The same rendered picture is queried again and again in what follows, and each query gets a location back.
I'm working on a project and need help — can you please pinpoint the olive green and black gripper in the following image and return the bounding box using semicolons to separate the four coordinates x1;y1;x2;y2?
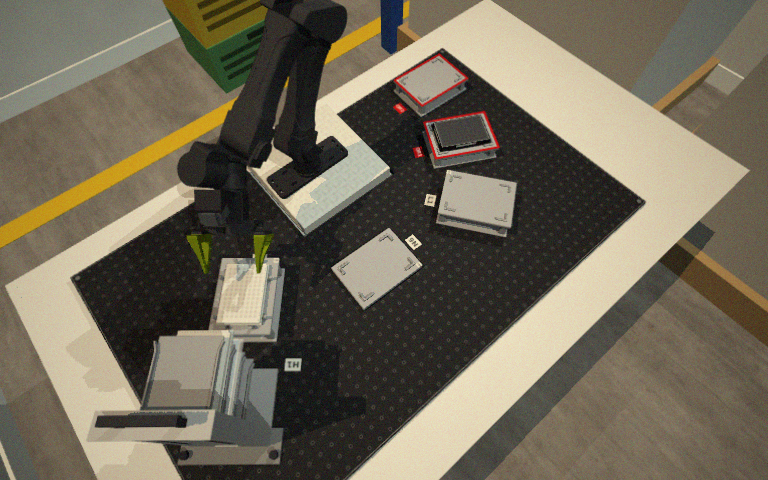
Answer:
186;220;274;274

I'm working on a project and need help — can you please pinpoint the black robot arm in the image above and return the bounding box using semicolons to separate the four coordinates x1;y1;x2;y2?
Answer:
177;0;348;226

